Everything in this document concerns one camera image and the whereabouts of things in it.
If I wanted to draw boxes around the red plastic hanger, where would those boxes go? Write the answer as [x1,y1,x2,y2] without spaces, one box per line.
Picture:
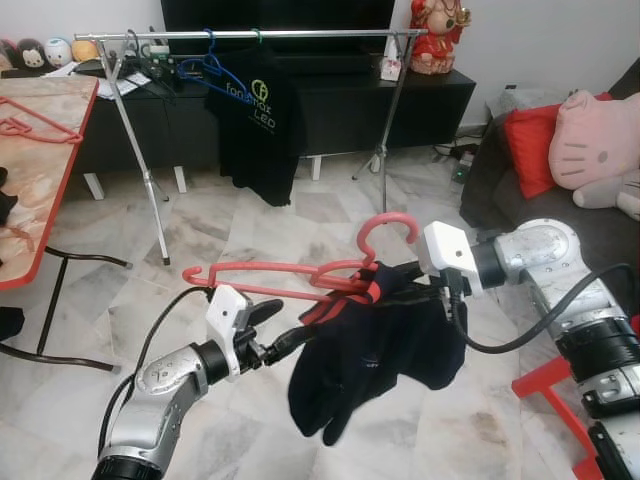
[182,211,422,307]
[0,95,84,145]

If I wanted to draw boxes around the navy red-striped garment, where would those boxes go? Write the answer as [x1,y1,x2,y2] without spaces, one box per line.
[287,262,469,448]

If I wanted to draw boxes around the blue hanger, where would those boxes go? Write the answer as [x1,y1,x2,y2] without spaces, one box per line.
[177,29,251,101]

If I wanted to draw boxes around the black printed T-shirt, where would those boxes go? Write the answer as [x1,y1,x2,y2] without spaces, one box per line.
[204,44,306,208]

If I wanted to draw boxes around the red cushion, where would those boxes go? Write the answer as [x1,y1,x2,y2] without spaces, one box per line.
[502,93,616,200]

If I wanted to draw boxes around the black TV cabinet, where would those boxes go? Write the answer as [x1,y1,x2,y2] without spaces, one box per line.
[72,62,478,199]

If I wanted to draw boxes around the dark brown sofa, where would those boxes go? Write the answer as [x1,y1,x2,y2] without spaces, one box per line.
[459,62,640,313]

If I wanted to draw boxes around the pink tissue pack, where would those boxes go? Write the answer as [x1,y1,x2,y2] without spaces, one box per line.
[380,55,403,82]

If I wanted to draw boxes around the grey wide-eyed Totoro plush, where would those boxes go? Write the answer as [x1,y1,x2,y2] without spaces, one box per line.
[574,168,640,219]

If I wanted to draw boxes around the pink cat pillow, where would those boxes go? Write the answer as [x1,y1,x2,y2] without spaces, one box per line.
[548,89,640,192]

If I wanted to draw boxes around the red Buddha figurine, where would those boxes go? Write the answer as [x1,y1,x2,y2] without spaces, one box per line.
[409,0,472,76]

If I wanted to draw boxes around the silver clothes rack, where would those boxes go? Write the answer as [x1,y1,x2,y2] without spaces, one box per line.
[75,27,429,267]

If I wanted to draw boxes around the marble folding table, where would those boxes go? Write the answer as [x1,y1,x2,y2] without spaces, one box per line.
[0,75,136,374]

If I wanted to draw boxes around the white papers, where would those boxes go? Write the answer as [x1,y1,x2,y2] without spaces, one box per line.
[45,62,153,99]

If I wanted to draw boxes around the black garment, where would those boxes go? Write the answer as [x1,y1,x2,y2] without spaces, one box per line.
[0,165,26,343]

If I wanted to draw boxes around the black television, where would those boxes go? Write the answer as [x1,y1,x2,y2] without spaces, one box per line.
[160,0,397,56]

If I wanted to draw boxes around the yellow red plush toy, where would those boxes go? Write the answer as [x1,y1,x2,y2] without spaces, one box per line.
[72,38,99,62]

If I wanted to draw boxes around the black mouse plush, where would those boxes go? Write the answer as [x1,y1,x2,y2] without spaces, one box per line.
[17,38,49,71]

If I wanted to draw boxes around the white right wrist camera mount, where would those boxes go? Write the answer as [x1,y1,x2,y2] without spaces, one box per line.
[415,221,480,294]

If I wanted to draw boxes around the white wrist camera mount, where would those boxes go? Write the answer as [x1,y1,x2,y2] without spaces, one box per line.
[205,284,254,382]
[415,221,480,294]

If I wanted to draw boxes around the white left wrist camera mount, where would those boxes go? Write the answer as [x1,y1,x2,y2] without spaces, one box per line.
[205,284,254,382]

